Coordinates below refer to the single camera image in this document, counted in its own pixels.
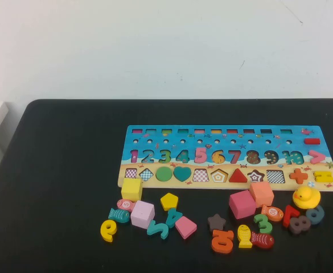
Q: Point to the blue wooden number nine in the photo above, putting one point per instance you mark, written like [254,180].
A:
[320,212]

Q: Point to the blue wooden puzzle board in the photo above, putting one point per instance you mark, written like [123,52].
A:
[257,167]

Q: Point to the yellow wooden cube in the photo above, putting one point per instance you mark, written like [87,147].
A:
[130,189]

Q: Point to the yellow equals sign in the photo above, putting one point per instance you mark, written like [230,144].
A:
[322,177]

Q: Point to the teal wooden number four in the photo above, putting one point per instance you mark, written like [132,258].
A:
[175,220]

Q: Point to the orange wooden number ten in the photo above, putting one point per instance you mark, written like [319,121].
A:
[218,234]

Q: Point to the red wooden fish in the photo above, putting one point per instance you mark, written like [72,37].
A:
[264,241]

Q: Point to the pink wooden trapezoid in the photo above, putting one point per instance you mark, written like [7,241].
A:
[185,227]

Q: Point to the magenta wooden cube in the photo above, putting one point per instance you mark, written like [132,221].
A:
[241,204]

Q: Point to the yellow wooden fish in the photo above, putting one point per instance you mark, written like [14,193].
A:
[243,236]

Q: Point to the orange fish with ten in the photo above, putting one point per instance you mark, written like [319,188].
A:
[273,212]

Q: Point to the red wooden number seven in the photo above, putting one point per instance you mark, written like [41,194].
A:
[288,219]

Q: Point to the teal wooden heart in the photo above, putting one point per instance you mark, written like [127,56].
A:
[182,173]

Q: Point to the yellow rubber duck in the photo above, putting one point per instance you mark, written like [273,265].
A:
[307,197]

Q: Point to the brown wooden star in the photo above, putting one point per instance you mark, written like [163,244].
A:
[216,223]

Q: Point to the green wooden number three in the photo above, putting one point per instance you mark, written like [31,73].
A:
[259,219]

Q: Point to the teal wooden number five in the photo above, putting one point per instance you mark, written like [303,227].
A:
[162,227]

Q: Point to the teal wooden fish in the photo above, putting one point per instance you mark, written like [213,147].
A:
[119,215]

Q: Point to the light pink wooden cube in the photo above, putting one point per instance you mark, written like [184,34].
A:
[142,214]

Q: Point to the green wooden circle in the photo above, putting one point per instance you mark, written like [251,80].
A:
[164,174]

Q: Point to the red minus sign bar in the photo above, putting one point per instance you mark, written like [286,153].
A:
[312,141]

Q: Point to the orange plus sign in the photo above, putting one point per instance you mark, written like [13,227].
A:
[299,176]

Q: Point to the brown wooden number eight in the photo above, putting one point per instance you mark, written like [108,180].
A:
[299,225]

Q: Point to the yellow wooden pentagon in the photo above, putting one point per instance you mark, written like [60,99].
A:
[169,202]

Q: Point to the pink fish with five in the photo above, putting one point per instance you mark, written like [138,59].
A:
[125,204]

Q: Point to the yellow wooden number nine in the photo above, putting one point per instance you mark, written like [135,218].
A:
[109,234]

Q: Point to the pink wooden number five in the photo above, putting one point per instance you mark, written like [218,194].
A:
[201,150]

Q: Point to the pink greater-than sign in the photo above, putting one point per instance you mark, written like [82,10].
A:
[321,157]

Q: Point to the salmon wooden cube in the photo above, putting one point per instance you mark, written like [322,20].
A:
[261,193]

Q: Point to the red wooden triangle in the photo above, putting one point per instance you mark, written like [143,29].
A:
[238,177]

